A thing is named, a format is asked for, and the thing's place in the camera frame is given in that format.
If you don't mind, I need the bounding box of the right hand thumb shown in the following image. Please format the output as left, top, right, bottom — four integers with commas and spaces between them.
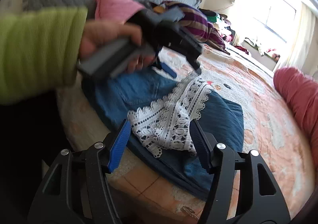
180, 206, 199, 220

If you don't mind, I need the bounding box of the left hand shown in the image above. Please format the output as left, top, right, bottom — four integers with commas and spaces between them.
77, 19, 142, 65

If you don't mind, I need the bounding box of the red rolled duvet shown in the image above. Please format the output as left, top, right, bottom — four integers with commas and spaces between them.
273, 66, 318, 160

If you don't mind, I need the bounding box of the cream window curtain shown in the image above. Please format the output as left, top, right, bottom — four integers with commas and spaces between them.
279, 3, 316, 69

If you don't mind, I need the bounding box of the orange white bear blanket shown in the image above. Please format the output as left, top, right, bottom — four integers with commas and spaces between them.
58, 46, 315, 223

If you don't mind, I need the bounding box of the blue denim pants lace trim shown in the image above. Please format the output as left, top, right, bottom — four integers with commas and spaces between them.
93, 64, 245, 201

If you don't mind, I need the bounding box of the window sill clutter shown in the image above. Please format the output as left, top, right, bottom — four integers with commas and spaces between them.
236, 38, 280, 67

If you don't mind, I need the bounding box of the purple striped pillow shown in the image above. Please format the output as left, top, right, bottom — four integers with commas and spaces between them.
148, 1, 230, 54

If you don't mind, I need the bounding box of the clothes pile by window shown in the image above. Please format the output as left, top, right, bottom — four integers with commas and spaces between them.
199, 9, 235, 43

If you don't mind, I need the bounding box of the pink quilted pillow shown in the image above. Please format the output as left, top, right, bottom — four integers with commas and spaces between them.
95, 0, 145, 23

